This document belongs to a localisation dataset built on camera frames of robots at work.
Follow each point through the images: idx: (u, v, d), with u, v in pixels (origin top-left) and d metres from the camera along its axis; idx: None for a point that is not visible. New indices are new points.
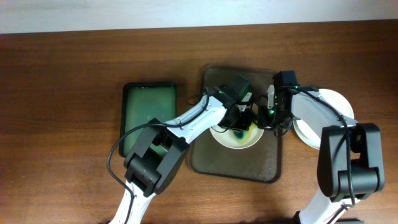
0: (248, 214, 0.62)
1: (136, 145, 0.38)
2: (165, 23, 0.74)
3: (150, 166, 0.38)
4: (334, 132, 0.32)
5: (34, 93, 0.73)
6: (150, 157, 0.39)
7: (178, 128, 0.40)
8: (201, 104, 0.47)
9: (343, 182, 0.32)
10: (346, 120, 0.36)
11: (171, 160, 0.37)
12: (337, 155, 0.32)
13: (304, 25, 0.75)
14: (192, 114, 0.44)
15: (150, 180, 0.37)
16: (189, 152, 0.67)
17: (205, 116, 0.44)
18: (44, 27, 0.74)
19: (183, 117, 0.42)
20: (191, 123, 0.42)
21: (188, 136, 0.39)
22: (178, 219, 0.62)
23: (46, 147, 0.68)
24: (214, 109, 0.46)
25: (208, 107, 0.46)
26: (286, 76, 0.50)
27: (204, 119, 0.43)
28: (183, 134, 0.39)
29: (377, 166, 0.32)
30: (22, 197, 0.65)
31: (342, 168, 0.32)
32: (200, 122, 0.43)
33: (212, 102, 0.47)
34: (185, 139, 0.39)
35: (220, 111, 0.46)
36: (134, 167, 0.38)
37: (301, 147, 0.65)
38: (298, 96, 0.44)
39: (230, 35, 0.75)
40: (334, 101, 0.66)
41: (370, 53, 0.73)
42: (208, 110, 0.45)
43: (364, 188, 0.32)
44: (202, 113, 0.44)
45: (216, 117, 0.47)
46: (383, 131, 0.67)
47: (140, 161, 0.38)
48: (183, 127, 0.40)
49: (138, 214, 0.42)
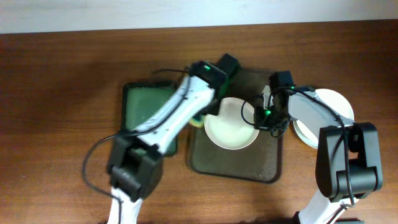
0: (248, 214, 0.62)
1: (115, 154, 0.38)
2: (164, 22, 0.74)
3: (130, 172, 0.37)
4: (332, 133, 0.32)
5: (34, 93, 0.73)
6: (131, 163, 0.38)
7: (150, 133, 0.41)
8: (181, 93, 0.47)
9: (342, 182, 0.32)
10: (343, 120, 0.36)
11: (147, 167, 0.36)
12: (336, 155, 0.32)
13: (304, 25, 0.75)
14: (170, 108, 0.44)
15: (132, 186, 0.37)
16: (189, 152, 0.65)
17: (183, 107, 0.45)
18: (43, 27, 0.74)
19: (158, 116, 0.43)
20: (166, 121, 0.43)
21: (162, 138, 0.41)
22: (178, 219, 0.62)
23: (46, 147, 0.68)
24: (195, 95, 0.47)
25: (187, 96, 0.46)
26: (282, 76, 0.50)
27: (183, 110, 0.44)
28: (157, 137, 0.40)
29: (375, 165, 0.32)
30: (22, 197, 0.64)
31: (341, 168, 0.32)
32: (178, 116, 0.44)
33: (193, 89, 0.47)
34: (158, 145, 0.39)
35: (200, 97, 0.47)
36: (115, 175, 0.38)
37: (301, 147, 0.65)
38: (295, 96, 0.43)
39: (230, 35, 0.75)
40: (334, 101, 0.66)
41: (370, 53, 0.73)
42: (187, 99, 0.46)
43: (363, 187, 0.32)
44: (181, 104, 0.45)
45: (199, 103, 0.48)
46: (384, 131, 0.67)
47: (120, 168, 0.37)
48: (155, 130, 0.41)
49: (130, 214, 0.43)
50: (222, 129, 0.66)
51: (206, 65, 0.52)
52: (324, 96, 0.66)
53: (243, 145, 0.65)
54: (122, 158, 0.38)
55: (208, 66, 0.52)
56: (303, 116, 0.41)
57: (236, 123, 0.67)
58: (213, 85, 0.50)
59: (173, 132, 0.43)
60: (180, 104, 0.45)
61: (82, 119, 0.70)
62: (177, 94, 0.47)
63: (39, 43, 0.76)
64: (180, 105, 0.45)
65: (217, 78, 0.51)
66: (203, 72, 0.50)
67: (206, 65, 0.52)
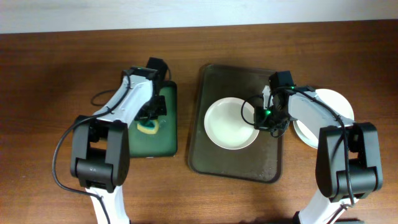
0: (248, 214, 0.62)
1: (74, 149, 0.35)
2: (165, 22, 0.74)
3: (97, 163, 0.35)
4: (333, 132, 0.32)
5: (34, 92, 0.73)
6: (95, 155, 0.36)
7: (109, 114, 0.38)
8: (125, 84, 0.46)
9: (342, 182, 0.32)
10: (343, 119, 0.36)
11: (115, 146, 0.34)
12: (336, 155, 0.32)
13: (303, 25, 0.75)
14: (119, 96, 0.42)
15: (104, 175, 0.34)
16: (189, 152, 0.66)
17: (132, 94, 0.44)
18: (43, 27, 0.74)
19: (110, 103, 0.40)
20: (121, 104, 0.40)
21: (122, 116, 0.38)
22: (178, 219, 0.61)
23: (46, 147, 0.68)
24: (138, 85, 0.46)
25: (132, 85, 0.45)
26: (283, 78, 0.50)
27: (132, 96, 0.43)
28: (116, 117, 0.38)
29: (375, 165, 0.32)
30: (22, 197, 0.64)
31: (341, 168, 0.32)
32: (129, 101, 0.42)
33: (135, 81, 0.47)
34: (120, 120, 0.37)
35: (145, 85, 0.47)
36: (82, 172, 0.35)
37: (301, 147, 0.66)
38: (296, 96, 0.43)
39: (230, 35, 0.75)
40: (334, 101, 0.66)
41: (370, 53, 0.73)
42: (133, 88, 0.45)
43: (363, 187, 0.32)
44: (129, 92, 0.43)
45: (143, 93, 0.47)
46: (384, 131, 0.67)
47: (84, 163, 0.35)
48: (113, 111, 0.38)
49: (115, 206, 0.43)
50: (222, 130, 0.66)
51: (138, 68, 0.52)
52: (324, 96, 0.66)
53: (243, 146, 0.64)
54: (86, 150, 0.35)
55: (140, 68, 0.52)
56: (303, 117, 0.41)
57: (236, 123, 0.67)
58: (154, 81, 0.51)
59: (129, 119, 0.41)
60: (128, 91, 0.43)
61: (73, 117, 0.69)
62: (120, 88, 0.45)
63: (39, 44, 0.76)
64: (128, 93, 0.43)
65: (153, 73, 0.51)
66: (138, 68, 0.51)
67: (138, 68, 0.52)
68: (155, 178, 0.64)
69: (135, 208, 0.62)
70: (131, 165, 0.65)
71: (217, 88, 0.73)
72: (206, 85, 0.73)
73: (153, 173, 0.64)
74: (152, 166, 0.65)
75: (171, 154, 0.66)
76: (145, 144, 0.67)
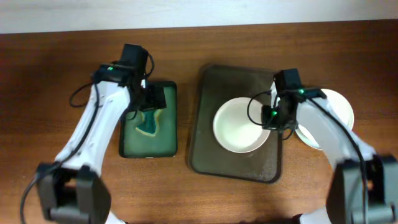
0: (248, 214, 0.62)
1: (42, 198, 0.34)
2: (164, 22, 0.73)
3: (71, 208, 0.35)
4: (352, 169, 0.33)
5: (34, 93, 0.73)
6: (68, 198, 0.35)
7: (74, 156, 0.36)
8: (93, 99, 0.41)
9: (357, 217, 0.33)
10: (361, 148, 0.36)
11: (86, 194, 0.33)
12: (355, 192, 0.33)
13: (305, 25, 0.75)
14: (86, 122, 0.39)
15: (81, 219, 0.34)
16: (189, 152, 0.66)
17: (100, 117, 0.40)
18: (43, 27, 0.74)
19: (76, 137, 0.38)
20: (88, 137, 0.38)
21: (89, 157, 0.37)
22: (178, 219, 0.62)
23: (46, 147, 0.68)
24: (109, 99, 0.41)
25: (101, 102, 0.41)
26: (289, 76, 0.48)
27: (101, 120, 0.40)
28: (83, 159, 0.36)
29: (392, 202, 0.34)
30: (22, 197, 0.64)
31: (357, 205, 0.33)
32: (98, 129, 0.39)
33: (106, 92, 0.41)
34: (87, 163, 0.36)
35: (115, 95, 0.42)
36: (58, 217, 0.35)
37: (301, 147, 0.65)
38: (306, 104, 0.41)
39: (231, 35, 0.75)
40: (335, 101, 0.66)
41: (370, 53, 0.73)
42: (101, 107, 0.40)
43: (376, 221, 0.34)
44: (98, 113, 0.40)
45: (115, 104, 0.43)
46: (383, 131, 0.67)
47: (58, 209, 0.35)
48: (79, 152, 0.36)
49: None
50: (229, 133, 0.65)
51: (109, 67, 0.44)
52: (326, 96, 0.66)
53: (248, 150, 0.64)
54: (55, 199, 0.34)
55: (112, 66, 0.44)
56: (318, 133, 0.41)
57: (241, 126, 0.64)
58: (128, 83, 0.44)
59: (100, 150, 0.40)
60: (96, 113, 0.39)
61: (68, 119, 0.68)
62: (89, 104, 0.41)
63: (39, 44, 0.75)
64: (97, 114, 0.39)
65: (126, 75, 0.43)
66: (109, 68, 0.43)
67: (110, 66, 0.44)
68: (155, 178, 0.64)
69: (135, 207, 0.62)
70: (131, 165, 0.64)
71: (216, 87, 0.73)
72: (205, 84, 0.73)
73: (153, 173, 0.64)
74: (152, 167, 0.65)
75: (171, 154, 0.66)
76: (145, 144, 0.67)
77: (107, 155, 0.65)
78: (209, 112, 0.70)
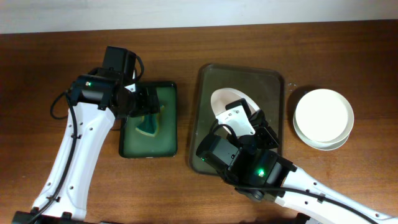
0: (248, 215, 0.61)
1: None
2: (165, 22, 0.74)
3: None
4: None
5: (35, 92, 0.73)
6: None
7: (54, 202, 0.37)
8: (71, 130, 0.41)
9: None
10: (352, 205, 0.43)
11: None
12: None
13: (303, 25, 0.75)
14: (64, 158, 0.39)
15: None
16: (189, 152, 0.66)
17: (79, 149, 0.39)
18: (44, 26, 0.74)
19: (55, 178, 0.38)
20: (68, 175, 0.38)
21: (68, 198, 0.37)
22: (178, 219, 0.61)
23: (45, 147, 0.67)
24: (89, 126, 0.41)
25: (79, 132, 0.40)
26: (229, 120, 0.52)
27: (81, 152, 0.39)
28: (62, 205, 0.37)
29: None
30: (20, 197, 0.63)
31: None
32: (79, 162, 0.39)
33: (84, 118, 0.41)
34: (68, 212, 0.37)
35: (95, 120, 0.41)
36: None
37: (301, 147, 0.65)
38: (287, 193, 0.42)
39: (231, 35, 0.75)
40: (333, 100, 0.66)
41: (369, 53, 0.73)
42: (81, 138, 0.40)
43: None
44: (76, 145, 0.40)
45: (101, 126, 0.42)
46: (384, 130, 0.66)
47: None
48: (58, 197, 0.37)
49: None
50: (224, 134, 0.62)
51: (87, 83, 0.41)
52: (324, 96, 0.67)
53: None
54: None
55: (90, 80, 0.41)
56: (310, 213, 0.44)
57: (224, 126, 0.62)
58: (110, 101, 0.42)
59: (83, 186, 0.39)
60: (74, 145, 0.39)
61: (61, 121, 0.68)
62: (67, 134, 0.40)
63: (40, 45, 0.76)
64: (76, 145, 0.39)
65: (106, 94, 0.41)
66: (87, 84, 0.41)
67: (89, 81, 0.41)
68: (155, 178, 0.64)
69: (135, 208, 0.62)
70: (131, 165, 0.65)
71: (217, 87, 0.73)
72: (205, 84, 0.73)
73: (153, 173, 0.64)
74: (152, 166, 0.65)
75: (172, 154, 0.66)
76: (145, 144, 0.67)
77: (107, 155, 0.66)
78: (209, 112, 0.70)
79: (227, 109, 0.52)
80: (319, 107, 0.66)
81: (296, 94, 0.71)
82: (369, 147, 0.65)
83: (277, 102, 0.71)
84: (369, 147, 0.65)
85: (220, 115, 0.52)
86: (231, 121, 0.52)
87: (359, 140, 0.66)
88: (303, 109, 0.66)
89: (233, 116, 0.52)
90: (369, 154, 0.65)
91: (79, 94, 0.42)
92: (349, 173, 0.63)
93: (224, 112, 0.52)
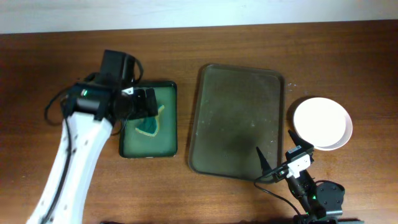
0: (248, 214, 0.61)
1: None
2: (165, 22, 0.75)
3: None
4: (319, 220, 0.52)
5: (36, 91, 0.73)
6: None
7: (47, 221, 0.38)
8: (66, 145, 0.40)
9: None
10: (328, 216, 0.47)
11: None
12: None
13: (303, 25, 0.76)
14: (58, 176, 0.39)
15: None
16: (189, 151, 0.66)
17: (74, 167, 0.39)
18: (46, 26, 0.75)
19: (49, 195, 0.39)
20: (61, 196, 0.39)
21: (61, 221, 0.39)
22: (178, 219, 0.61)
23: (46, 147, 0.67)
24: (83, 141, 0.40)
25: (74, 148, 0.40)
26: (286, 174, 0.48)
27: (74, 170, 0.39)
28: None
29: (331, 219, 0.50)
30: (20, 196, 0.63)
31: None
32: (72, 181, 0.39)
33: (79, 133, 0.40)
34: None
35: (91, 135, 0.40)
36: None
37: None
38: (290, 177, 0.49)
39: (230, 35, 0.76)
40: (330, 105, 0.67)
41: (367, 53, 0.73)
42: (76, 155, 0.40)
43: None
44: (71, 163, 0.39)
45: (97, 140, 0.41)
46: (384, 130, 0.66)
47: None
48: (51, 218, 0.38)
49: None
50: (272, 125, 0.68)
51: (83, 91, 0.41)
52: (322, 101, 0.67)
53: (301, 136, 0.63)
54: None
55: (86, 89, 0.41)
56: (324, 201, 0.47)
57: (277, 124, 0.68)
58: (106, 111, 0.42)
59: (76, 203, 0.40)
60: (69, 165, 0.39)
61: None
62: (61, 149, 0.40)
63: (42, 45, 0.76)
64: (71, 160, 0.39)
65: (102, 104, 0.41)
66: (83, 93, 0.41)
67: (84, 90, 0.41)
68: (155, 178, 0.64)
69: (135, 208, 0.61)
70: (131, 165, 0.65)
71: (217, 87, 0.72)
72: (205, 84, 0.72)
73: (153, 173, 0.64)
74: (152, 166, 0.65)
75: (172, 154, 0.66)
76: (145, 144, 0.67)
77: (107, 155, 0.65)
78: (210, 112, 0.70)
79: (295, 160, 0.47)
80: (321, 114, 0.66)
81: (296, 93, 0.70)
82: (369, 147, 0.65)
83: (277, 102, 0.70)
84: (370, 147, 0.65)
85: (301, 164, 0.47)
86: (298, 166, 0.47)
87: (359, 140, 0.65)
88: (303, 115, 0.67)
89: (301, 165, 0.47)
90: (369, 154, 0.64)
91: (75, 104, 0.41)
92: (349, 174, 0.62)
93: (300, 160, 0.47)
